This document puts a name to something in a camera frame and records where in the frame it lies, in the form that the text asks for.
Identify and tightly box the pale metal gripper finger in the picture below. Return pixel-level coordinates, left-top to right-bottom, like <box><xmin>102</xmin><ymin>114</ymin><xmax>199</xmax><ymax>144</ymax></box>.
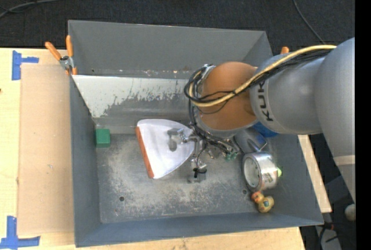
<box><xmin>167</xmin><ymin>128</ymin><xmax>188</xmax><ymax>138</ymax></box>
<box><xmin>169</xmin><ymin>137</ymin><xmax>189</xmax><ymax>153</ymax></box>

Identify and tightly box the white dustpan with orange edge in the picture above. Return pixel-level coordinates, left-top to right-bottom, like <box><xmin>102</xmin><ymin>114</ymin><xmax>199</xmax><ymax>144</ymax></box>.
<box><xmin>134</xmin><ymin>118</ymin><xmax>196</xmax><ymax>180</ymax></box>

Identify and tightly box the grey metal bin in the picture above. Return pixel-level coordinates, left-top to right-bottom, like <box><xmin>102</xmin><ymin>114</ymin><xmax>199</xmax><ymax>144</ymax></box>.
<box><xmin>67</xmin><ymin>19</ymin><xmax>325</xmax><ymax>248</ymax></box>

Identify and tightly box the silver tape roll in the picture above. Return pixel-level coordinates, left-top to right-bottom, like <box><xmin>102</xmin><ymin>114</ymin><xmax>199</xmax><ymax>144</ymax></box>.
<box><xmin>241</xmin><ymin>151</ymin><xmax>280</xmax><ymax>193</ymax></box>

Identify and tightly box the blue round object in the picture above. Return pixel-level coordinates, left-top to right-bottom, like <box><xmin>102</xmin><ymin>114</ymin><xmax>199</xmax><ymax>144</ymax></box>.
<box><xmin>252</xmin><ymin>121</ymin><xmax>279</xmax><ymax>139</ymax></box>

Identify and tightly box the green block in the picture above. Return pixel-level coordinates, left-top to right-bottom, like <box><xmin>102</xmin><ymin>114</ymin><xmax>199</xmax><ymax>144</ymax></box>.
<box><xmin>94</xmin><ymin>128</ymin><xmax>112</xmax><ymax>148</ymax></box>

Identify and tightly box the yellow toy duck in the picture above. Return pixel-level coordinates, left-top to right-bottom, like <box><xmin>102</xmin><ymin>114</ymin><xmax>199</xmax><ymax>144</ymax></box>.
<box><xmin>250</xmin><ymin>191</ymin><xmax>275</xmax><ymax>214</ymax></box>

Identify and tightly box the brown cardboard board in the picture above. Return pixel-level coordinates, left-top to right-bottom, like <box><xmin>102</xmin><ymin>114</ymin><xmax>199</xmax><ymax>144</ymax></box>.
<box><xmin>16</xmin><ymin>64</ymin><xmax>75</xmax><ymax>240</ymax></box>

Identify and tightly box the black cylinder on white bracket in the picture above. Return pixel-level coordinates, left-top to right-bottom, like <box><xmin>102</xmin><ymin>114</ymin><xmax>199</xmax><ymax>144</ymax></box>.
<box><xmin>190</xmin><ymin>153</ymin><xmax>208</xmax><ymax>183</ymax></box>

